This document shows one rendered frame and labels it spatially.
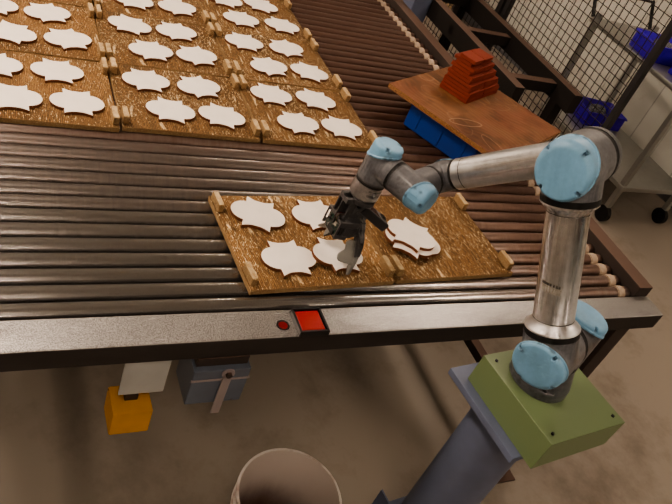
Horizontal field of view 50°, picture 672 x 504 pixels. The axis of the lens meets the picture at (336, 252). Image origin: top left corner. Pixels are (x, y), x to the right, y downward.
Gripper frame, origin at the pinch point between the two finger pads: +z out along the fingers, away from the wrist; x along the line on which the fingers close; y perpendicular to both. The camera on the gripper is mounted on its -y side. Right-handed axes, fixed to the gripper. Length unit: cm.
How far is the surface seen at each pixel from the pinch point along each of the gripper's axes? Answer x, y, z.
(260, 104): -72, -5, 1
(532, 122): -56, -107, -18
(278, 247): -3.8, 15.5, 1.3
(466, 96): -66, -80, -18
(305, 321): 19.4, 16.8, 3.1
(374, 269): 4.9, -9.5, 0.4
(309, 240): -7.2, 4.8, 1.5
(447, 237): -6.2, -41.0, -2.1
